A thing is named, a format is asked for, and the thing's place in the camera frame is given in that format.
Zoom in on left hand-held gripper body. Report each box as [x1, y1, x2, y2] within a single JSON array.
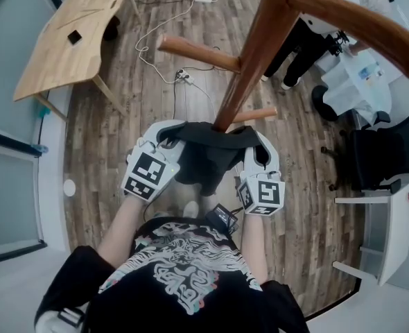
[[121, 137, 181, 204]]

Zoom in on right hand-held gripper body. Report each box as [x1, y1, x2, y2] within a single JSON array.
[[237, 171, 286, 216]]

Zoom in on black clothes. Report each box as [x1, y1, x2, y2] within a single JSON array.
[[157, 121, 263, 197]]

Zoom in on wooden coat rack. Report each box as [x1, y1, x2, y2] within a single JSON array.
[[157, 0, 409, 133]]

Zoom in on person's left forearm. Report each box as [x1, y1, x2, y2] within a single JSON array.
[[98, 195, 150, 271]]

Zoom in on person's right forearm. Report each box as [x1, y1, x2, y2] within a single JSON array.
[[241, 213, 272, 288]]

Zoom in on small electronic box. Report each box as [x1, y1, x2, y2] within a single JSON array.
[[204, 203, 241, 236]]

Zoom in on person's white shoe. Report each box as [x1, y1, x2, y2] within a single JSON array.
[[182, 200, 200, 219]]

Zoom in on black round stool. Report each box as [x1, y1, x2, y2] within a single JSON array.
[[311, 85, 341, 122]]

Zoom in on white round floor disc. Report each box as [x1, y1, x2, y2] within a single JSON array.
[[62, 179, 78, 198]]

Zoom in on black office chair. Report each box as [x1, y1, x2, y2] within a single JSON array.
[[320, 110, 409, 193]]

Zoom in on round table with white cloth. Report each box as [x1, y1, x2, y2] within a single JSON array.
[[314, 42, 406, 118]]

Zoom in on light wooden table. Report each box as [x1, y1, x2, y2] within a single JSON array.
[[12, 0, 133, 118]]

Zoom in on person's black printed t-shirt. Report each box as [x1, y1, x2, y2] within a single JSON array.
[[34, 216, 310, 333]]

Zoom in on clear water bottle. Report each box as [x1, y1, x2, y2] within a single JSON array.
[[359, 62, 383, 80]]

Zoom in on white side desk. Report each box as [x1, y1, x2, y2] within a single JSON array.
[[331, 180, 409, 288]]

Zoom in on black framed glass partition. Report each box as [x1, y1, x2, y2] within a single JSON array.
[[0, 129, 49, 260]]

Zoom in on black power cable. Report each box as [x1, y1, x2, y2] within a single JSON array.
[[134, 0, 226, 124]]

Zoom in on white power cable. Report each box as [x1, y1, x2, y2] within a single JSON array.
[[134, 0, 205, 83]]

